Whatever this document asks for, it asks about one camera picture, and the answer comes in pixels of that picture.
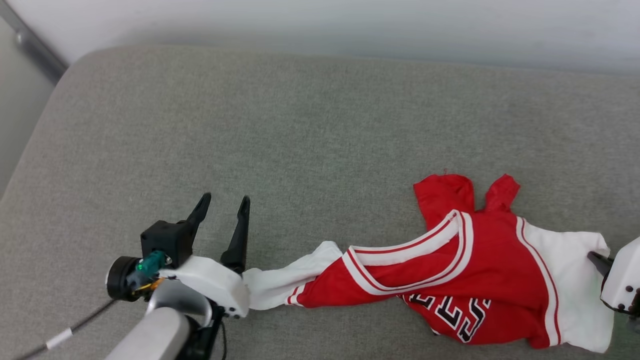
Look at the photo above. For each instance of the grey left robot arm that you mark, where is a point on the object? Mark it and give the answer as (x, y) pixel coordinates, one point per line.
(155, 335)

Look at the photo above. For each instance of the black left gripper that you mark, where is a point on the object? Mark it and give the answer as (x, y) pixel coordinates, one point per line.
(167, 240)

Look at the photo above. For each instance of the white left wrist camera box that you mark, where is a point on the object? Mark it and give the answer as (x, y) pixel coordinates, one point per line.
(210, 285)

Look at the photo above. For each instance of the red and white basketball jersey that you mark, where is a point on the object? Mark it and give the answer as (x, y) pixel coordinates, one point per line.
(490, 265)

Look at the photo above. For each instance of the grey wall rail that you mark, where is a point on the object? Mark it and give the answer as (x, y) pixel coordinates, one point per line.
(35, 42)

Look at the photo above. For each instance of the grey fabric sofa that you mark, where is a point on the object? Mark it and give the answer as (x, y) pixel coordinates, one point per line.
(300, 140)

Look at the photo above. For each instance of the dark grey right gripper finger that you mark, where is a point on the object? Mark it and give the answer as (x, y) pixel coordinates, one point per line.
(600, 262)

